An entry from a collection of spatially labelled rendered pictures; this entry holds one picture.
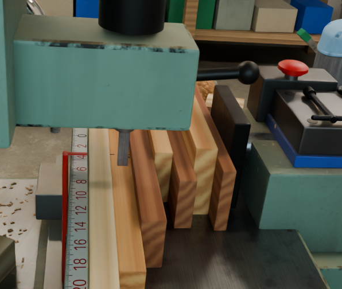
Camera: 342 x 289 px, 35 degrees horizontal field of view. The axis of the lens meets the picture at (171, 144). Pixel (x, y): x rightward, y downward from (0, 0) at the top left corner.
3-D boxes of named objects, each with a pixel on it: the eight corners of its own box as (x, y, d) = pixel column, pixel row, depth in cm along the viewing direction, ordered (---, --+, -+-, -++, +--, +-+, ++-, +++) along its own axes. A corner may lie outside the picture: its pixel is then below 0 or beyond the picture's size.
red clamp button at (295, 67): (311, 78, 53) (314, 69, 53) (282, 77, 53) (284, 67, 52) (300, 67, 56) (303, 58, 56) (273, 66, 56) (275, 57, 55)
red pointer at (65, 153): (83, 283, 54) (86, 155, 47) (61, 283, 53) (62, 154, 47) (83, 277, 54) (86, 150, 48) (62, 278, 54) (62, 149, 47)
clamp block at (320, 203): (386, 256, 53) (414, 178, 49) (253, 258, 51) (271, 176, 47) (328, 176, 66) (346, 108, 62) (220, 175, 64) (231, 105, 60)
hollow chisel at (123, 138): (127, 166, 48) (131, 114, 46) (117, 166, 48) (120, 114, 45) (127, 161, 49) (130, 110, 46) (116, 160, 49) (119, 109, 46)
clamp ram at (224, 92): (295, 209, 53) (316, 125, 48) (220, 209, 51) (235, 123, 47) (268, 162, 60) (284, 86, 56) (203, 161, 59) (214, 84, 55)
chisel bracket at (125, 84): (189, 149, 44) (201, 49, 40) (10, 145, 42) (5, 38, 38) (175, 110, 51) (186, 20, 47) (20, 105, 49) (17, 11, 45)
